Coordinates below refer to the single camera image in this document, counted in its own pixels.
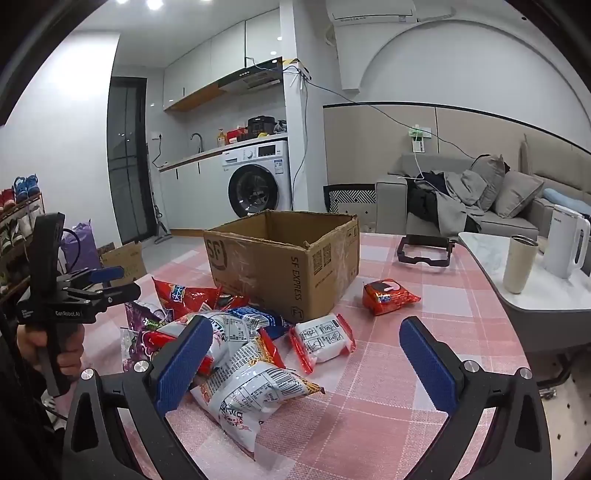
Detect grey coat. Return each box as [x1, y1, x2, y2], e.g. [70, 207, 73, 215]
[431, 170, 490, 236]

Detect red striped noodle packet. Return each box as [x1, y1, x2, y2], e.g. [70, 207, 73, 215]
[198, 311, 287, 377]

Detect white lower kitchen cabinets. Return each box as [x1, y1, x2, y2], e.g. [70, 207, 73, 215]
[159, 148, 232, 234]

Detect black garment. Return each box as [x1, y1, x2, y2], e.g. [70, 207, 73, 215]
[406, 171, 445, 227]

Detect white washing machine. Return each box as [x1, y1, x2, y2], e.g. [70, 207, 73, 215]
[222, 140, 293, 219]

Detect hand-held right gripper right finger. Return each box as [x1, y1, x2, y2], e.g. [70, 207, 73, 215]
[399, 316, 550, 480]

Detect purple bag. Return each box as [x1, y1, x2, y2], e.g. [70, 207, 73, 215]
[60, 222, 100, 273]

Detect large white noodle packet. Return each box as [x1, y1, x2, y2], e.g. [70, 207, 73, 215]
[189, 360, 326, 460]

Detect black pressure cooker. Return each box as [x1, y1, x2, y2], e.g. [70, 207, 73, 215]
[247, 115, 277, 139]

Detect light blue pillow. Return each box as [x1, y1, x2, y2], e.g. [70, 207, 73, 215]
[542, 188, 591, 217]

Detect range hood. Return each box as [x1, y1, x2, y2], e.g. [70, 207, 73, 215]
[217, 58, 283, 95]

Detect printed floor cardboard box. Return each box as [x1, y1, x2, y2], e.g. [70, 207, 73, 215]
[97, 241, 145, 287]

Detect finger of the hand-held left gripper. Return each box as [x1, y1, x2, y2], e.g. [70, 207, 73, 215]
[62, 282, 141, 324]
[55, 265, 125, 296]

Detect white air conditioner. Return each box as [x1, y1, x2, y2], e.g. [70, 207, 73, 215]
[325, 0, 419, 24]

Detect tall grey cushion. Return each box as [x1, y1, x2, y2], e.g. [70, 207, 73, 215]
[471, 154, 507, 210]

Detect dark wall cable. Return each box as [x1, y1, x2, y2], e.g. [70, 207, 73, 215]
[283, 65, 481, 160]

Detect white electric kettle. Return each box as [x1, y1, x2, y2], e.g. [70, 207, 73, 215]
[542, 204, 591, 279]

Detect beige tumbler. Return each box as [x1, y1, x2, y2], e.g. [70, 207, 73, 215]
[502, 234, 540, 295]

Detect small white red snack packet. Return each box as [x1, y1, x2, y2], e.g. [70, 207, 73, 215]
[288, 314, 356, 374]

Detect white marble side table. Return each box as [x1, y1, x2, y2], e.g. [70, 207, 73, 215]
[457, 231, 591, 324]

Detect black patterned stool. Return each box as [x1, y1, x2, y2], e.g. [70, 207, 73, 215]
[323, 184, 377, 227]

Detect dark door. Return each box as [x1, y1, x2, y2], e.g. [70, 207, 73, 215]
[107, 76, 155, 247]

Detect purple snack packet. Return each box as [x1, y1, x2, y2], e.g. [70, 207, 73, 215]
[120, 300, 183, 374]

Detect pink plaid tablecloth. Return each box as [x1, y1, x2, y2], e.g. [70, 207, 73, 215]
[78, 231, 532, 480]

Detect shoe rack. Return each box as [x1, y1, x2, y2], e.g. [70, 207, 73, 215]
[0, 187, 47, 296]

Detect blue snack packet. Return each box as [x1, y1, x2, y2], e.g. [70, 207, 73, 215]
[226, 307, 291, 340]

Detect grey stick mop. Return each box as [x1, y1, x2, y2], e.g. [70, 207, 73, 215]
[154, 203, 174, 245]

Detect person's left forearm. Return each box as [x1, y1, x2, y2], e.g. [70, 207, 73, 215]
[0, 314, 70, 480]

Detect black plastic frame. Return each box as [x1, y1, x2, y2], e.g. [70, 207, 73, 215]
[396, 234, 455, 268]

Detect white upper cabinets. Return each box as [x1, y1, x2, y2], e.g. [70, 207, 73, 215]
[163, 21, 282, 112]

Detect red orange snack packet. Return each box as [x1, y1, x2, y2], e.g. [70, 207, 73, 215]
[362, 278, 422, 317]

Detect grey sofa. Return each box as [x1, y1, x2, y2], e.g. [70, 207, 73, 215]
[374, 134, 591, 238]

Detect square grey cushion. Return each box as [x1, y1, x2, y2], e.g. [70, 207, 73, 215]
[492, 171, 546, 219]

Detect person's left hand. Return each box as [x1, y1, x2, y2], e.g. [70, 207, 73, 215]
[17, 322, 86, 382]

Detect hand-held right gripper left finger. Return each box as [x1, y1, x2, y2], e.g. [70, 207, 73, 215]
[62, 315, 222, 480]

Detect brown cardboard box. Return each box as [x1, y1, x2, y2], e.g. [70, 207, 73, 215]
[203, 210, 361, 324]

